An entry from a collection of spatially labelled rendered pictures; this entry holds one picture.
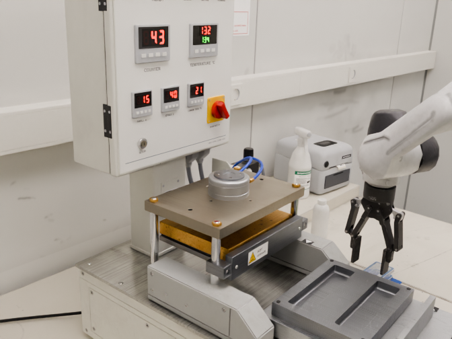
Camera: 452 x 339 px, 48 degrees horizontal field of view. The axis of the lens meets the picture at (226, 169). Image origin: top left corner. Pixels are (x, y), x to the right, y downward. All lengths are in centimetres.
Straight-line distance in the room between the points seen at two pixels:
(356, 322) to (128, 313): 43
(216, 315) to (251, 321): 6
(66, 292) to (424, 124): 92
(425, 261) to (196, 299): 90
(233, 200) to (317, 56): 133
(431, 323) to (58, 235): 95
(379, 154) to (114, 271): 59
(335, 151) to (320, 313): 110
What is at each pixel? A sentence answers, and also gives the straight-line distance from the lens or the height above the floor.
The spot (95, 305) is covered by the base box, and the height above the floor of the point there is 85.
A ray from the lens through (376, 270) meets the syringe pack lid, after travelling 143.
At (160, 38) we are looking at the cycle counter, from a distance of 95.
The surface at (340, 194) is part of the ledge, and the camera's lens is 191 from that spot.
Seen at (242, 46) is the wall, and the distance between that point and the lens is 179.
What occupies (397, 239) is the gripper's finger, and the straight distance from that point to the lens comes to 130.
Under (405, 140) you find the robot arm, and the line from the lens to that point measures 105.
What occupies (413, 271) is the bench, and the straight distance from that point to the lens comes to 156.
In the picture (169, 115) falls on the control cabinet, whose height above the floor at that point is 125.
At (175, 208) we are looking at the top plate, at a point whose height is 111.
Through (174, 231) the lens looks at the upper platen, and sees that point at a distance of 96.
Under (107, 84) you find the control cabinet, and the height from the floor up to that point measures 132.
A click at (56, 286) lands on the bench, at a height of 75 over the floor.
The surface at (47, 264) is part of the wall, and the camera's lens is 147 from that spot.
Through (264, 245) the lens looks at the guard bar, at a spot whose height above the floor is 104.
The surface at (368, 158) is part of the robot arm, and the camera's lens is 111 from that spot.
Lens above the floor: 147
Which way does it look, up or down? 19 degrees down
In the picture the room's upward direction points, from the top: 2 degrees clockwise
